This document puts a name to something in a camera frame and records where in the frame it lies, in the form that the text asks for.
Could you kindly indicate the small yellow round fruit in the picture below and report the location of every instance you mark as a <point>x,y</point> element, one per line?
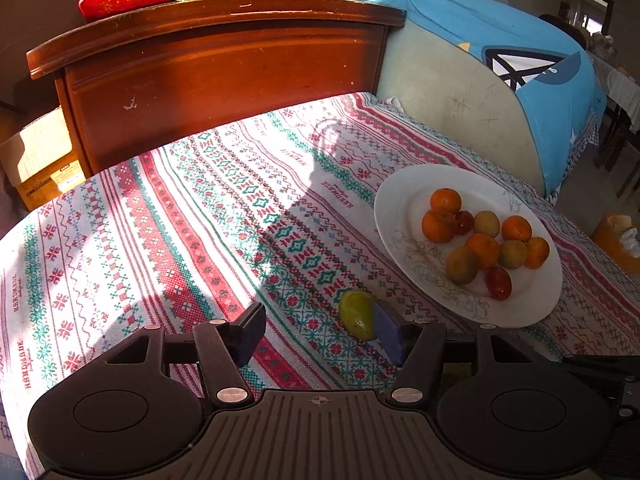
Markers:
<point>486,223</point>

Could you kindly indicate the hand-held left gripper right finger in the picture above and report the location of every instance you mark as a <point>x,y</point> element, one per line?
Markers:
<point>387,332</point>

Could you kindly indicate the open cardboard box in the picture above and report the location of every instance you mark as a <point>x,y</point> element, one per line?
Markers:
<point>40,160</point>

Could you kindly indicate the table with white cloth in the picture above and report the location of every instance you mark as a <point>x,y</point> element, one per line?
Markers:
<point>620,80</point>

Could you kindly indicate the small red cherry tomato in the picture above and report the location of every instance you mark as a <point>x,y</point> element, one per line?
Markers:
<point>464,221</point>

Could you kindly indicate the brown kiwi fruit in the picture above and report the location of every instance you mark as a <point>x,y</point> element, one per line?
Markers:
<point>461,265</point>

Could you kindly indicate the orange bag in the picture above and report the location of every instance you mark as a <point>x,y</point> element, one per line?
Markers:
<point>607,240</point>

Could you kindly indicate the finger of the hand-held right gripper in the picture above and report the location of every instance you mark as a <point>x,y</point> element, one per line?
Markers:
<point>595,365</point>

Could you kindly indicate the white plate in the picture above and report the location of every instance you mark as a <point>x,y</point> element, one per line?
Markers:
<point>410,210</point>

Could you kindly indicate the yellow-green round fruit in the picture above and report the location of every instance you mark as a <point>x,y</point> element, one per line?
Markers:
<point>512,255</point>

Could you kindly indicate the red green patterned tablecloth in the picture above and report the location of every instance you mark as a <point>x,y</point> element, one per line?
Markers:
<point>175,240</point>

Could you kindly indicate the dark wooden chair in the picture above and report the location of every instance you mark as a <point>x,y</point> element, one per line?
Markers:
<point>562,27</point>

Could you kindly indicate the orange tangerine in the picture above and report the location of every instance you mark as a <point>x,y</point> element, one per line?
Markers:
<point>516,228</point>
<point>482,250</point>
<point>438,226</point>
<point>445,200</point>
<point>537,252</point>

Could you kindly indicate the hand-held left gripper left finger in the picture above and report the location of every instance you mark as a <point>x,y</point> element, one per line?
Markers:
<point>252,335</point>

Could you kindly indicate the blue printed cloth cover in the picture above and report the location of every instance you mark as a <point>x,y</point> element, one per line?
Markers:
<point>450,15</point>

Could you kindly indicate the green jujube fruit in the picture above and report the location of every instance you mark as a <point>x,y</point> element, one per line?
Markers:
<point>356,312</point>

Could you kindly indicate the brown wooden cabinet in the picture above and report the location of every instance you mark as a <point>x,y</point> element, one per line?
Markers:
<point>225,80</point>

